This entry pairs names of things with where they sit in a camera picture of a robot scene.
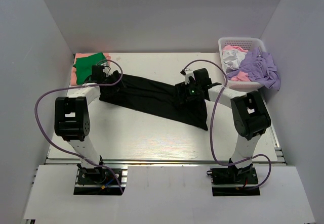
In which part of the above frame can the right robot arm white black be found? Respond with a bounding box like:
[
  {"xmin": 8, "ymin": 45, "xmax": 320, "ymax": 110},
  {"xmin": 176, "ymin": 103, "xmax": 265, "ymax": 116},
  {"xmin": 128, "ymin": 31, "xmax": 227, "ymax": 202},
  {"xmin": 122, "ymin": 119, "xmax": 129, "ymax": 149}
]
[{"xmin": 175, "ymin": 68, "xmax": 271, "ymax": 183}]

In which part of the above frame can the white t shirt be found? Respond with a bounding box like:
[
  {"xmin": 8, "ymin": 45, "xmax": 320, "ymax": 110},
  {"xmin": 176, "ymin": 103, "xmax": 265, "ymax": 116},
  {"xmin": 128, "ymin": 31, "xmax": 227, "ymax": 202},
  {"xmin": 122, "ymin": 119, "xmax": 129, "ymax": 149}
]
[{"xmin": 223, "ymin": 49, "xmax": 247, "ymax": 73}]

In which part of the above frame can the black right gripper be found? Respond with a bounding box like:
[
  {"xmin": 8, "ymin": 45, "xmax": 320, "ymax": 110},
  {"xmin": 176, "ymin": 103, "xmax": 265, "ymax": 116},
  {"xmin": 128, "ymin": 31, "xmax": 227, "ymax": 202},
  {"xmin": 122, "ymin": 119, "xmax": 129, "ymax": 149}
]
[{"xmin": 174, "ymin": 78, "xmax": 201, "ymax": 104}]

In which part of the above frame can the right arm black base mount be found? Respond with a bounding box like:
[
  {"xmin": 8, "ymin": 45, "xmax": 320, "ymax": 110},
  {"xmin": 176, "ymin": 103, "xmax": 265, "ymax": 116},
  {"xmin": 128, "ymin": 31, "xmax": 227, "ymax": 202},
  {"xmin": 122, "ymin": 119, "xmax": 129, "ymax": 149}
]
[{"xmin": 207, "ymin": 166, "xmax": 259, "ymax": 186}]

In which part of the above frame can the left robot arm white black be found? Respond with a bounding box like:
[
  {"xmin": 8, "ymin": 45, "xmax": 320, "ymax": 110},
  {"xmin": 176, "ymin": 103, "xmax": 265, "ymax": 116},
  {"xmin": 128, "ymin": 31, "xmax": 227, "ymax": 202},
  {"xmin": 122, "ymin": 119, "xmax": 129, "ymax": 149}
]
[{"xmin": 54, "ymin": 65, "xmax": 123, "ymax": 183}]

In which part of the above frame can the black t shirt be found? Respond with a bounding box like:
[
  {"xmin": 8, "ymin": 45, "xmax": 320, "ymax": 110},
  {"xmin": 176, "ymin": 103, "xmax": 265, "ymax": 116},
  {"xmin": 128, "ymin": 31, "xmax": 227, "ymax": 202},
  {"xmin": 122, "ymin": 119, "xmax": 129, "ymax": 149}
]
[{"xmin": 99, "ymin": 74, "xmax": 208, "ymax": 130}]

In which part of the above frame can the folded salmon pink t shirt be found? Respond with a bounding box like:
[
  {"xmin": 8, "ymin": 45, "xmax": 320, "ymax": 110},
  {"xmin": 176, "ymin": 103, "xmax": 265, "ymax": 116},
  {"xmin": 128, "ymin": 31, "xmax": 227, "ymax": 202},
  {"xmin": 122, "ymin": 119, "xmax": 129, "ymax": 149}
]
[{"xmin": 70, "ymin": 53, "xmax": 111, "ymax": 86}]

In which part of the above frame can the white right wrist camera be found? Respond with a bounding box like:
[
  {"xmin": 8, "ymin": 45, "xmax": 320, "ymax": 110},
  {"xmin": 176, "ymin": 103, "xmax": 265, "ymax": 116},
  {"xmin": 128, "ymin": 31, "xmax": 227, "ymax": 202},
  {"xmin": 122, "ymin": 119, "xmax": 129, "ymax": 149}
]
[{"xmin": 180, "ymin": 68, "xmax": 195, "ymax": 84}]

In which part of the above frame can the pink t shirt in basket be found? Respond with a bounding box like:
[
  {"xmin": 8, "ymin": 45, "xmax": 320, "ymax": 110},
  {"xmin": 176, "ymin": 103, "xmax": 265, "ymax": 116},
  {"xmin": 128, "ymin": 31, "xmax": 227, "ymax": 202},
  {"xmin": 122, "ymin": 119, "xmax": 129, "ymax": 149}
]
[{"xmin": 222, "ymin": 45, "xmax": 251, "ymax": 82}]

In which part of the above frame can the folded green t shirt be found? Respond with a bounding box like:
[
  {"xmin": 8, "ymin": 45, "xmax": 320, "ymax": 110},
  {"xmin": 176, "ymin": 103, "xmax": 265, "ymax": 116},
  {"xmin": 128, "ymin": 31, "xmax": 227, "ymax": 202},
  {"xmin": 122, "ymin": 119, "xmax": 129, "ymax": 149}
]
[{"xmin": 73, "ymin": 53, "xmax": 105, "ymax": 85}]

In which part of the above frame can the purple t shirt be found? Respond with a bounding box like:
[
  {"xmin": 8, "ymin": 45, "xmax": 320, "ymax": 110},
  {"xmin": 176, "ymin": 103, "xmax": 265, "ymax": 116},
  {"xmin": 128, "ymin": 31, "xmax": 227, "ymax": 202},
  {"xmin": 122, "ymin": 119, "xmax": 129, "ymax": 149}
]
[{"xmin": 239, "ymin": 48, "xmax": 281, "ymax": 91}]

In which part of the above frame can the white plastic laundry basket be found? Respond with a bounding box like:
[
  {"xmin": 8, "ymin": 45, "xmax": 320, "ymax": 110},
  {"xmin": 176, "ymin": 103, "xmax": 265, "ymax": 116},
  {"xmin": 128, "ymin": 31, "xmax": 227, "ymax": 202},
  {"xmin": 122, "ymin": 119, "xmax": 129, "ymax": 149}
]
[{"xmin": 218, "ymin": 37, "xmax": 267, "ymax": 92}]

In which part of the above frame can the aluminium rail at table edge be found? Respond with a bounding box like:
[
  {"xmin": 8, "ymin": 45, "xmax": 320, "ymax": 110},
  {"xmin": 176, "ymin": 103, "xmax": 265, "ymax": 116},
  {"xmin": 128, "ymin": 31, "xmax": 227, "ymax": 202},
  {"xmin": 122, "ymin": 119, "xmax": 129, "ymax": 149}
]
[{"xmin": 45, "ymin": 129, "xmax": 286, "ymax": 165}]

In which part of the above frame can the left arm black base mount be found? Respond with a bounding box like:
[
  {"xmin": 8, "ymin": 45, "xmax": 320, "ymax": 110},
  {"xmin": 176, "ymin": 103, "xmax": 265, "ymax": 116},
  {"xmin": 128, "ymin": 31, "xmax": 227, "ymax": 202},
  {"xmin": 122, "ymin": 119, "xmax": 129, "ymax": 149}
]
[{"xmin": 75, "ymin": 163, "xmax": 125, "ymax": 187}]

